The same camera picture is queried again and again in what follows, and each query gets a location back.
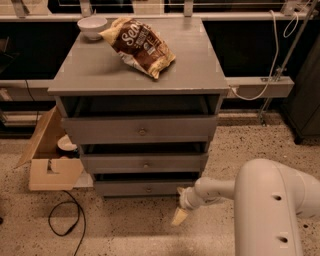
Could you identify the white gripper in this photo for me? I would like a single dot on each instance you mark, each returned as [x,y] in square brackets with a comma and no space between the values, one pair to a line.
[187,200]

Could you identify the grey bottom drawer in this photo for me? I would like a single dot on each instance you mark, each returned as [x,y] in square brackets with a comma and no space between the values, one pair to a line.
[140,188]

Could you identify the grey drawer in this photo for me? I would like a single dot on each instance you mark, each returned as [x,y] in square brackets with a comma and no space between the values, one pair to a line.
[140,188]
[125,130]
[144,163]

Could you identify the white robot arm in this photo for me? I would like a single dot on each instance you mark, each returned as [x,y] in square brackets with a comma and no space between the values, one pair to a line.
[268,198]

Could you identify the grey middle drawer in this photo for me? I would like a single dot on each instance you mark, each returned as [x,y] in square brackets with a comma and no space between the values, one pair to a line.
[144,163]

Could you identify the grey drawer cabinet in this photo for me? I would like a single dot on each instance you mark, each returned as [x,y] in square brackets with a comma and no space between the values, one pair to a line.
[141,104]

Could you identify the grey top drawer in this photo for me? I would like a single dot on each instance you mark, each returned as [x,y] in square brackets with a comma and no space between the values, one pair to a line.
[125,130]

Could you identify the open cardboard box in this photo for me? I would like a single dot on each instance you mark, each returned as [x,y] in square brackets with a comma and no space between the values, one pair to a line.
[49,171]

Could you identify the white bowl in box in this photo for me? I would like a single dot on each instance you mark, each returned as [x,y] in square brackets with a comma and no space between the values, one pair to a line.
[65,144]

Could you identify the dark grey side cabinet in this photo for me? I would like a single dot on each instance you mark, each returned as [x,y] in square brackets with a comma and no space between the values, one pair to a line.
[301,110]

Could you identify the metal stand pole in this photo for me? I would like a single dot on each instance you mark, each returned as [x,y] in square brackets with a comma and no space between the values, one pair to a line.
[311,6]

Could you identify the brown coffee pad bag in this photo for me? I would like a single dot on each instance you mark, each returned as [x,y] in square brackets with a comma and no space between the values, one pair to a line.
[139,46]

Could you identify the white ceramic bowl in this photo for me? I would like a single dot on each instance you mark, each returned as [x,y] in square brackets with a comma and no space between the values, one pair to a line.
[92,26]

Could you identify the grey wall rail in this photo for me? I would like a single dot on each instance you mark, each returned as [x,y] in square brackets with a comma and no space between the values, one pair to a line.
[19,90]

